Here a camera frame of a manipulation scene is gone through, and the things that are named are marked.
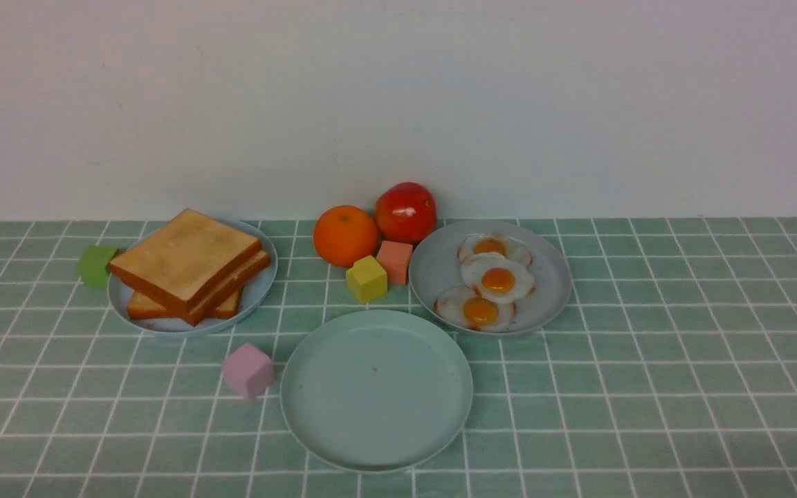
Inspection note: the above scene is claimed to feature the fried egg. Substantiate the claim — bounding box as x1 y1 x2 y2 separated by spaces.
457 233 533 267
433 286 517 332
459 252 535 304

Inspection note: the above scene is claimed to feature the toast slice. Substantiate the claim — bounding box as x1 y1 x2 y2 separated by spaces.
109 209 264 314
127 289 244 326
175 251 271 326

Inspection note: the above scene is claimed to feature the salmon foam cube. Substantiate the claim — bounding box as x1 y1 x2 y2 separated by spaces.
376 240 414 286

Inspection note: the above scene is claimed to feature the red tomato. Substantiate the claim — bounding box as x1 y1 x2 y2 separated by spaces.
374 182 439 245

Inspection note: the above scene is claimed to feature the grey egg plate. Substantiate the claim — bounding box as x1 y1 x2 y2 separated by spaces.
408 219 572 336

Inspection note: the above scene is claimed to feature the yellow foam cube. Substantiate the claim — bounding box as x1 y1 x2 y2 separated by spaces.
345 255 389 304

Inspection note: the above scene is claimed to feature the orange fruit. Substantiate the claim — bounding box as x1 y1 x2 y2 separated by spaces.
313 205 380 268

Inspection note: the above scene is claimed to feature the green centre plate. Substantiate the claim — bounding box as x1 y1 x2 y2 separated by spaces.
280 309 474 473

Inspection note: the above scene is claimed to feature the light blue bread plate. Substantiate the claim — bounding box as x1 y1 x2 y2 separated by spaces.
107 217 279 340

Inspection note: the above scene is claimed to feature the pink foam cube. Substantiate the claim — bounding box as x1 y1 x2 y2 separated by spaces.
222 344 276 400

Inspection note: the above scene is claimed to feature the green foam cube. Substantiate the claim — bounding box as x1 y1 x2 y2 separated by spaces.
77 245 121 288

